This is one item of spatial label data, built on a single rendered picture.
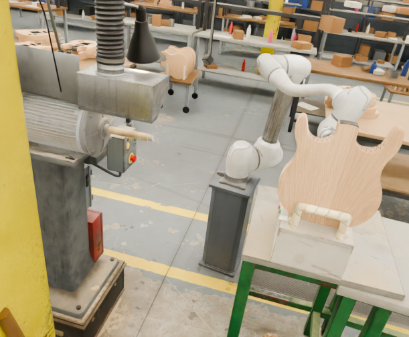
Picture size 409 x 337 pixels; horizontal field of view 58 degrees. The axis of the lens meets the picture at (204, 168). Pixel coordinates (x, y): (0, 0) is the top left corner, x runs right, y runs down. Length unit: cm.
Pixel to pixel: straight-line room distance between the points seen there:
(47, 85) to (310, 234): 118
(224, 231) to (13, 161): 199
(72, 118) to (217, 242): 141
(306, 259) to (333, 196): 27
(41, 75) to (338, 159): 118
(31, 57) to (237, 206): 145
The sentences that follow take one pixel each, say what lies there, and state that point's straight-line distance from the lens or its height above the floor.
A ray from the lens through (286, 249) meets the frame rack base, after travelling 146.
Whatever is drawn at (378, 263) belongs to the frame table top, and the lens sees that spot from 170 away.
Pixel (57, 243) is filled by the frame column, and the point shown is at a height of 61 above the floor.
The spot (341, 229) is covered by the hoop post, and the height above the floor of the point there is 115.
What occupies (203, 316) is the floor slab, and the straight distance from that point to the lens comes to 248.
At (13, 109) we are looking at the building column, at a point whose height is 170.
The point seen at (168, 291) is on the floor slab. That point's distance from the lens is 259.
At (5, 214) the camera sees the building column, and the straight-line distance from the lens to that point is 67.
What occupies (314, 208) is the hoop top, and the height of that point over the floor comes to 121.
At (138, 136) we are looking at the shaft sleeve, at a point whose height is 126.
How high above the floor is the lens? 192
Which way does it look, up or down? 29 degrees down
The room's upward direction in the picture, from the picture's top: 7 degrees clockwise
